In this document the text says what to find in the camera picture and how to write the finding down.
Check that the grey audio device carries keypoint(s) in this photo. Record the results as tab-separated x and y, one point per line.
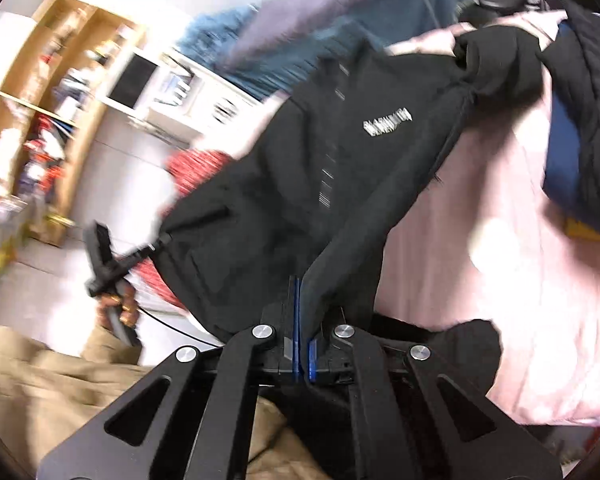
172	85

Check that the wooden shelf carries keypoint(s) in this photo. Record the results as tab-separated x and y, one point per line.
87	125

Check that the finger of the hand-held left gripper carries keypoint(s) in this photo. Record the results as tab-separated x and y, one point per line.
140	251

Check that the white computer monitor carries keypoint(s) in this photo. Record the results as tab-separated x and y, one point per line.
130	80

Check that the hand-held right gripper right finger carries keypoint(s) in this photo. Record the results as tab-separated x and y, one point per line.
312	362

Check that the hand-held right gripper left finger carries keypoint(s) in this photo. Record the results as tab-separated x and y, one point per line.
296	320

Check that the grey quilt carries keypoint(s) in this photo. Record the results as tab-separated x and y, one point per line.
290	15

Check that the white appliance with screen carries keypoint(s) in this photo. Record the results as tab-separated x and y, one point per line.
205	105

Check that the pink blanket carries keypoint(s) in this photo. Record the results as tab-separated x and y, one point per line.
480	210

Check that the red patterned cloth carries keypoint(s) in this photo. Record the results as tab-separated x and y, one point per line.
195	170

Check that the yellow cloth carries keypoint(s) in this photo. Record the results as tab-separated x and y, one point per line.
590	232

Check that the black puffer jacket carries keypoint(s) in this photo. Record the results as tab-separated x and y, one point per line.
597	110

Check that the person's left hand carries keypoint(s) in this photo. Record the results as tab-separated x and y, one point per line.
122	307

